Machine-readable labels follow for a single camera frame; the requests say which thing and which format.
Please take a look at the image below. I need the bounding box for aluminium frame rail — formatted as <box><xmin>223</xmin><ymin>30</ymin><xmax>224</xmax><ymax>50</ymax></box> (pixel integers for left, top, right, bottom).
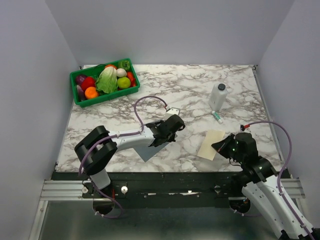
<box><xmin>27</xmin><ymin>179</ymin><xmax>94</xmax><ymax>240</ymax></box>

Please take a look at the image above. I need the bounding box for white mushroom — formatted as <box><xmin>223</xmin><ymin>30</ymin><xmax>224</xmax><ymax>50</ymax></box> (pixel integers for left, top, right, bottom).
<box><xmin>116</xmin><ymin>68</ymin><xmax>127</xmax><ymax>78</ymax></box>

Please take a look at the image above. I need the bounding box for green white glue stick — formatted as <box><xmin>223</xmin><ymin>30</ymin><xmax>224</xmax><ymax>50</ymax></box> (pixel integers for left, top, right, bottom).
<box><xmin>211</xmin><ymin>111</ymin><xmax>223</xmax><ymax>124</ymax></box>

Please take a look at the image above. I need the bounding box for green apple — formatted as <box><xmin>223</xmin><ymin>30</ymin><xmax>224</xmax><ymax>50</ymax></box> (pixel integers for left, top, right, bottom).
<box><xmin>117</xmin><ymin>77</ymin><xmax>131</xmax><ymax>90</ymax></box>

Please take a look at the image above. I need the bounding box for green bell pepper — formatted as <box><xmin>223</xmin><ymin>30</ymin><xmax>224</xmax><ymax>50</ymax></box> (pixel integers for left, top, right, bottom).
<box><xmin>118</xmin><ymin>59</ymin><xmax>131</xmax><ymax>72</ymax></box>

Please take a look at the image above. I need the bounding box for beige letter paper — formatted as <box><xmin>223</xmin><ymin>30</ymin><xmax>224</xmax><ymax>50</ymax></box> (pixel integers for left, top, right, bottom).
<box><xmin>197</xmin><ymin>129</ymin><xmax>225</xmax><ymax>161</ymax></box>

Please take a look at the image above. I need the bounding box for purple eggplant slice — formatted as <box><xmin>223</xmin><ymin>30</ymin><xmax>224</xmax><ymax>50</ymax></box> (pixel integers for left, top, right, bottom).
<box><xmin>76</xmin><ymin>85</ymin><xmax>87</xmax><ymax>102</ymax></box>

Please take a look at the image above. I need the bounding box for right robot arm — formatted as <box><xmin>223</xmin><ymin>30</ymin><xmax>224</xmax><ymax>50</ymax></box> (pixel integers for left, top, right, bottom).
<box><xmin>211</xmin><ymin>132</ymin><xmax>319</xmax><ymax>240</ymax></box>

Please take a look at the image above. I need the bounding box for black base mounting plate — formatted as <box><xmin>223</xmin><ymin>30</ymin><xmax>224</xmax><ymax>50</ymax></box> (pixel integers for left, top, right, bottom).
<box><xmin>51</xmin><ymin>171</ymin><xmax>293</xmax><ymax>210</ymax></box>

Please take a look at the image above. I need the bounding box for red tomato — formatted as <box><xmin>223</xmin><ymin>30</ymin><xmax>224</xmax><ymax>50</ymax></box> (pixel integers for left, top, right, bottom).
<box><xmin>80</xmin><ymin>76</ymin><xmax>96</xmax><ymax>92</ymax></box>

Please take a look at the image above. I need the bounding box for white plastic bottle black cap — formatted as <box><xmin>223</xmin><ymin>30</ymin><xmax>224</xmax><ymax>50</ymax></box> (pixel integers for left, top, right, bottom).
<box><xmin>208</xmin><ymin>83</ymin><xmax>228</xmax><ymax>112</ymax></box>

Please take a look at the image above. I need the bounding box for purple onion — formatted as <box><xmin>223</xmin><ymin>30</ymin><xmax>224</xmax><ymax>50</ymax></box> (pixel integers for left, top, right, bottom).
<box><xmin>75</xmin><ymin>74</ymin><xmax>88</xmax><ymax>86</ymax></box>

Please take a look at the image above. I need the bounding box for grey envelope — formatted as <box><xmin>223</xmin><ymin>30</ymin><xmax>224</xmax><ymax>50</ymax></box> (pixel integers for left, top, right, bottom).
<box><xmin>133</xmin><ymin>134</ymin><xmax>176</xmax><ymax>162</ymax></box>

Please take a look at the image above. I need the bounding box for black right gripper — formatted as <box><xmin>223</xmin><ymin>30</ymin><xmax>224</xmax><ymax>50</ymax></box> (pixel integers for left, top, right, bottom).
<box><xmin>212</xmin><ymin>132</ymin><xmax>245</xmax><ymax>164</ymax></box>

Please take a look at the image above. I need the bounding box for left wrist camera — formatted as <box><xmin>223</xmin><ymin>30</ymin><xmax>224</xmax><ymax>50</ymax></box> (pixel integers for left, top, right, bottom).
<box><xmin>163</xmin><ymin>107</ymin><xmax>180</xmax><ymax>120</ymax></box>

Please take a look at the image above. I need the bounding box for green plastic vegetable bin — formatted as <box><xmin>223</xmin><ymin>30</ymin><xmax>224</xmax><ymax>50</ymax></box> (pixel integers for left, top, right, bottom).
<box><xmin>69</xmin><ymin>58</ymin><xmax>140</xmax><ymax>108</ymax></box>

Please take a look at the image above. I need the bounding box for green lettuce leaf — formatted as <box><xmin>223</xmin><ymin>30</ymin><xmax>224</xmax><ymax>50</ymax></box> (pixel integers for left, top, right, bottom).
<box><xmin>95</xmin><ymin>66</ymin><xmax>118</xmax><ymax>94</ymax></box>

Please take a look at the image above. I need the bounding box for orange fruit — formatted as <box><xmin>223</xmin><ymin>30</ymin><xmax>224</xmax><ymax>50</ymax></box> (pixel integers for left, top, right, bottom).
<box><xmin>84</xmin><ymin>86</ymin><xmax>100</xmax><ymax>100</ymax></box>

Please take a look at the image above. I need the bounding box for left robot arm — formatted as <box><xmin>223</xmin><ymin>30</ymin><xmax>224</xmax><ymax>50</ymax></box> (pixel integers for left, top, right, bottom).
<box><xmin>74</xmin><ymin>114</ymin><xmax>185</xmax><ymax>198</ymax></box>

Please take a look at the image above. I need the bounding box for orange carrot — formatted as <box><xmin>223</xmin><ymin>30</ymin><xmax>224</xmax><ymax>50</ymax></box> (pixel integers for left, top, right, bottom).
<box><xmin>126</xmin><ymin>72</ymin><xmax>137</xmax><ymax>87</ymax></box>

